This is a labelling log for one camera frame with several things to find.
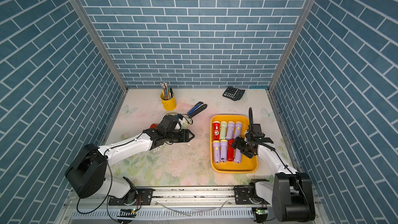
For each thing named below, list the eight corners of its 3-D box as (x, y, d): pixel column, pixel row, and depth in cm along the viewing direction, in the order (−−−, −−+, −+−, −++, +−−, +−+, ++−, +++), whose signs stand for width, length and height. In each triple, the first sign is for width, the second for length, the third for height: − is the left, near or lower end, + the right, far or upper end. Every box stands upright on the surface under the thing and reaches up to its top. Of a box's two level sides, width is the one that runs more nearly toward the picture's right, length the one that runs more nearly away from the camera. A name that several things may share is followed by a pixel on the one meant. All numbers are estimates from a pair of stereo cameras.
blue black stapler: (190, 118, 105) (189, 116, 103) (184, 113, 108) (184, 111, 106) (207, 107, 112) (207, 105, 110) (201, 102, 115) (201, 100, 113)
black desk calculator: (222, 95, 119) (223, 93, 117) (229, 86, 125) (229, 84, 123) (238, 102, 114) (239, 100, 113) (244, 92, 121) (245, 90, 119)
